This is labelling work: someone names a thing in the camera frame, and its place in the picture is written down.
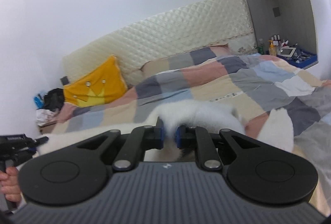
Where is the white fluffy striped sweater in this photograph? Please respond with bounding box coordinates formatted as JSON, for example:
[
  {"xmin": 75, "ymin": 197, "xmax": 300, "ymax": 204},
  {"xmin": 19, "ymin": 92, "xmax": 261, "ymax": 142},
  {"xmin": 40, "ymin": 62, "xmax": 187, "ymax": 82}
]
[{"xmin": 38, "ymin": 100, "xmax": 294, "ymax": 162}]

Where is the black clothing pile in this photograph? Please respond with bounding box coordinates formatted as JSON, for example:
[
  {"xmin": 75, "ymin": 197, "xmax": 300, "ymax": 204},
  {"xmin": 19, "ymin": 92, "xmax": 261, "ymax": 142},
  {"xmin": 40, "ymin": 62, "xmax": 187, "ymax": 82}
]
[{"xmin": 43, "ymin": 88, "xmax": 65, "ymax": 112}]

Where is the person's left hand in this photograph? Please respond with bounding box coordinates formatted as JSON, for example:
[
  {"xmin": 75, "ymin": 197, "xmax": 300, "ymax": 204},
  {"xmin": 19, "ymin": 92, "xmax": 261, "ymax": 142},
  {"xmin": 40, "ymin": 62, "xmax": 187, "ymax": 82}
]
[{"xmin": 0, "ymin": 167, "xmax": 22, "ymax": 205}]

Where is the wooden bedside table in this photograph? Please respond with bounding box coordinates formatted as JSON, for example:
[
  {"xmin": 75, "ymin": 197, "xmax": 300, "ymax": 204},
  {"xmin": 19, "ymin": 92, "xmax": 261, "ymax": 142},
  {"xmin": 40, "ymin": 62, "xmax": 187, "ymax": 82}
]
[{"xmin": 38, "ymin": 120, "xmax": 57, "ymax": 135}]

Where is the white crumpled cloth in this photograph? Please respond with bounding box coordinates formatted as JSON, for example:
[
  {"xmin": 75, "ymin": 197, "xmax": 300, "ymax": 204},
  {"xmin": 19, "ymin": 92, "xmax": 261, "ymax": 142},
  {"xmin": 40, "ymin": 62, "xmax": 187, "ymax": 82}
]
[{"xmin": 36, "ymin": 109, "xmax": 59, "ymax": 126}]

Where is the yellow crown cushion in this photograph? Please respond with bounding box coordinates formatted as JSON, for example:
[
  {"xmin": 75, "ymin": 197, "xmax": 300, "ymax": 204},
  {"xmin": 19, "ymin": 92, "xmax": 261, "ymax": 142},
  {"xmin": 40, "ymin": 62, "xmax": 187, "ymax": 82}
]
[{"xmin": 63, "ymin": 55, "xmax": 127, "ymax": 108}]

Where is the plaid pillow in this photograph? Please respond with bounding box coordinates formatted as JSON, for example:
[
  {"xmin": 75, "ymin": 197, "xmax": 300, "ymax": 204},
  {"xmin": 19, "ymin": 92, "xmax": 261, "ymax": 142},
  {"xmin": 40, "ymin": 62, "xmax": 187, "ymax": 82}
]
[{"xmin": 141, "ymin": 45, "xmax": 232, "ymax": 79}]

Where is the patchwork plaid quilt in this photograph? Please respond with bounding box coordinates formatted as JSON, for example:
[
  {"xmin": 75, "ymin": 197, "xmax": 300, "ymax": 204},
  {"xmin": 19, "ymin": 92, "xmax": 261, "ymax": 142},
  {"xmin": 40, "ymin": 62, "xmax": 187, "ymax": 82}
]
[{"xmin": 54, "ymin": 54, "xmax": 330, "ymax": 214}]

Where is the cream quilted headboard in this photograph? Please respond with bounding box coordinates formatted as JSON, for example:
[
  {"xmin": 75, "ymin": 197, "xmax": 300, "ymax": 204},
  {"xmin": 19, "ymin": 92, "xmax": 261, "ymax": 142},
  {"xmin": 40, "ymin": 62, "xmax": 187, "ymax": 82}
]
[{"xmin": 62, "ymin": 0, "xmax": 256, "ymax": 85}]

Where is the yellow pump bottle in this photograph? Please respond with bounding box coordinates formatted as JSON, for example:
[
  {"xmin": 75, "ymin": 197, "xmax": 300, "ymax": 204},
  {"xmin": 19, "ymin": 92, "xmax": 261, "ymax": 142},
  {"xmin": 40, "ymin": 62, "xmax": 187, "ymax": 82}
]
[{"xmin": 268, "ymin": 40, "xmax": 277, "ymax": 56}]

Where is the white tablet device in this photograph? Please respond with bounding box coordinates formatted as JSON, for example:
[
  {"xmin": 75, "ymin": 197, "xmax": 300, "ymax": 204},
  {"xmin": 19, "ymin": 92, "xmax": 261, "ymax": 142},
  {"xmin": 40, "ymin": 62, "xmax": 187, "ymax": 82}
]
[{"xmin": 278, "ymin": 46, "xmax": 296, "ymax": 58}]

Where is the blue storage tray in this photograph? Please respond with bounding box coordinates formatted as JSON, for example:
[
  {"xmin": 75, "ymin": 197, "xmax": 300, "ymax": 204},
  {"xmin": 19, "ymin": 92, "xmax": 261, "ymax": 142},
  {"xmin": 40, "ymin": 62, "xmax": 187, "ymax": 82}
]
[{"xmin": 277, "ymin": 49, "xmax": 318, "ymax": 69}]

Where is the dark wall socket by bed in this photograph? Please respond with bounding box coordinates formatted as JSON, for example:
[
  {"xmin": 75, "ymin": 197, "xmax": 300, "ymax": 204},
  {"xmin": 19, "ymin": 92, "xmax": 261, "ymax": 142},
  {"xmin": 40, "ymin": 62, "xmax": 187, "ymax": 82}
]
[{"xmin": 60, "ymin": 76, "xmax": 70, "ymax": 86}]

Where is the grey wall switch plate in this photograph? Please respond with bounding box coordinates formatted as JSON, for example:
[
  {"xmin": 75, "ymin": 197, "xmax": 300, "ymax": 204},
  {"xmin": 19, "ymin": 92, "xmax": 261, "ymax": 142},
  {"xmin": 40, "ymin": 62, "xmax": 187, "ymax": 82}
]
[{"xmin": 272, "ymin": 7, "xmax": 281, "ymax": 18}]

